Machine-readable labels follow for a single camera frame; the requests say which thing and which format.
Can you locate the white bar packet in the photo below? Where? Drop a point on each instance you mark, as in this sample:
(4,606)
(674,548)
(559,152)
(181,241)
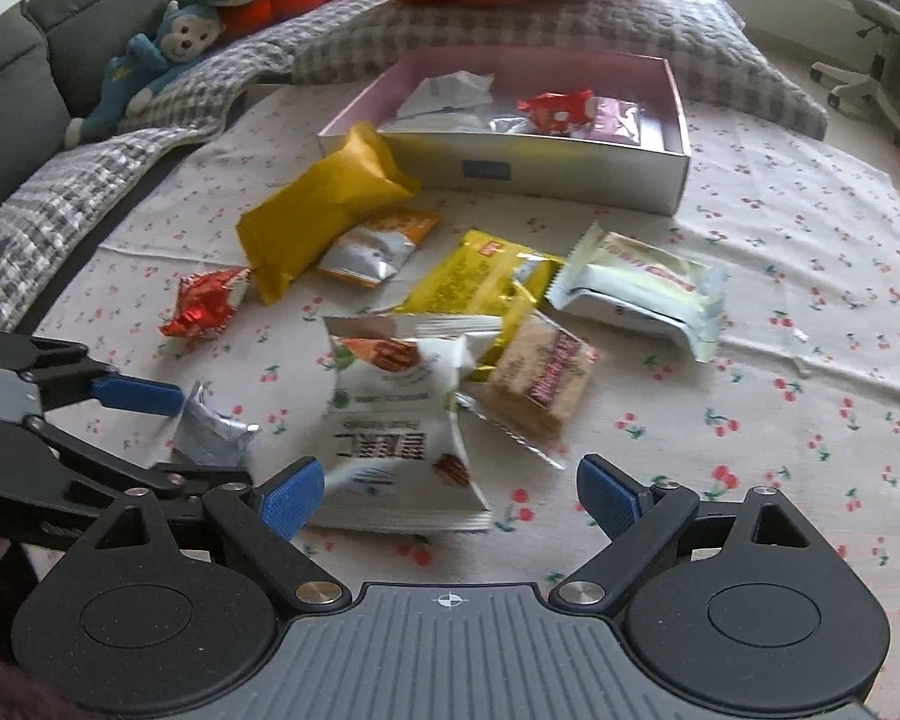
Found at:
(637,289)

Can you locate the blue monkey plush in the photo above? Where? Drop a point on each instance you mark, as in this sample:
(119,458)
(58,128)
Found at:
(142,67)

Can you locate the pink cardboard box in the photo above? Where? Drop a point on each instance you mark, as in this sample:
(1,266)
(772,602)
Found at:
(570,165)

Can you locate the clear cracker packet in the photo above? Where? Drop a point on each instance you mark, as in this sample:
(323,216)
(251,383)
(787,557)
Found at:
(540,379)

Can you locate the large yellow snack packet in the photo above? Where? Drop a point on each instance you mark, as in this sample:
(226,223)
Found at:
(315,217)

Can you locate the grey office chair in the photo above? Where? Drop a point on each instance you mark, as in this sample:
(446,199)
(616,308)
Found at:
(870,15)

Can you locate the silver foil packet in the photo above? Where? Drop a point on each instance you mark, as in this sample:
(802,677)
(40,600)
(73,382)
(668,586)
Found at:
(210,427)

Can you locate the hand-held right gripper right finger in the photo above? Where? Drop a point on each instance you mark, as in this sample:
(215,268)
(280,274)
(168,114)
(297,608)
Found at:
(607,496)

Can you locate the pink nougat bar packet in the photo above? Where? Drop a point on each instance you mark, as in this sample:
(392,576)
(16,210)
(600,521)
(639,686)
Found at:
(615,120)

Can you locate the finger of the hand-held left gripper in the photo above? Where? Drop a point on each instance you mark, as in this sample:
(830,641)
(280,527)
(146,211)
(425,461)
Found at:
(139,397)
(120,476)

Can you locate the grey checkered pillow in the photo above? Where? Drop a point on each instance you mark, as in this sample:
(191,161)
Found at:
(720,52)

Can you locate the cherry print cloth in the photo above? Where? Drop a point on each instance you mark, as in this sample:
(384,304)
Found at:
(795,240)

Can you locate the grey checkered blanket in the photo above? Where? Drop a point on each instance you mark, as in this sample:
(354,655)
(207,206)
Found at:
(82,187)

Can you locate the white pecan packet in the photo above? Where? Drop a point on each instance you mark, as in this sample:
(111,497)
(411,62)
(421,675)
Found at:
(397,427)

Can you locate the orange lotus root packet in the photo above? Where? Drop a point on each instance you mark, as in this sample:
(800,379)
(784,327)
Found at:
(375,247)

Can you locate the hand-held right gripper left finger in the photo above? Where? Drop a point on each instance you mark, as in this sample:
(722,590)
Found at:
(292,499)

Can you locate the yellow green snack packet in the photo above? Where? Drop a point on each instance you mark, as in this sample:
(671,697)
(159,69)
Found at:
(472,277)

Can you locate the grey sofa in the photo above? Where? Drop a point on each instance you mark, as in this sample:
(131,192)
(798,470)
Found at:
(15,90)

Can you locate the red candy wrapper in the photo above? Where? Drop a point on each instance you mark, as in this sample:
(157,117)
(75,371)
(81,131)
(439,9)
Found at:
(202,304)
(559,111)

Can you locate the white text-printed snack packet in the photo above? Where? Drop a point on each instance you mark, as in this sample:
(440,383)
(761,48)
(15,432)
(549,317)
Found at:
(442,94)

